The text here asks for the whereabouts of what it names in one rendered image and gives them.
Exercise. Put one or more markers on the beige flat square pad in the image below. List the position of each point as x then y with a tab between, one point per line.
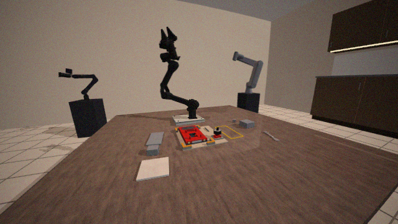
153	169

